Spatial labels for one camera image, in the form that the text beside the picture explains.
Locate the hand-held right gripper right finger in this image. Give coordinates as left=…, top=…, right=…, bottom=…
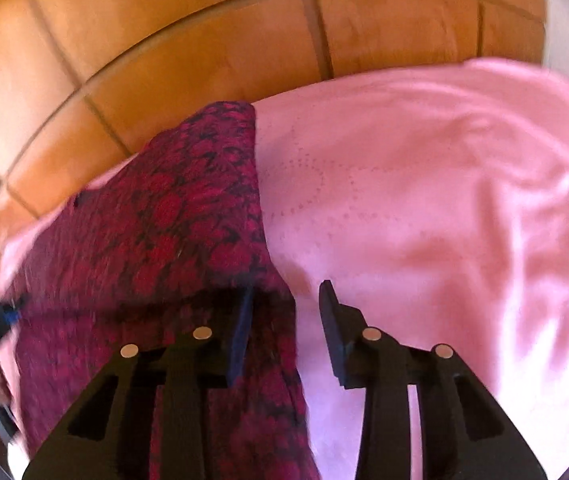
left=318, top=280, right=548, bottom=480

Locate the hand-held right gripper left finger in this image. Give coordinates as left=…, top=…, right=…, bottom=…
left=22, top=286, right=256, bottom=480

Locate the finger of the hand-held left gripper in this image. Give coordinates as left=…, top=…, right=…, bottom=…
left=0, top=294, right=29, bottom=342

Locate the red black patterned garment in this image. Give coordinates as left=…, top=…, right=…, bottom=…
left=0, top=101, right=323, bottom=480

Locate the pink bedsheet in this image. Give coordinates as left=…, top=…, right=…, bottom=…
left=0, top=57, right=569, bottom=480

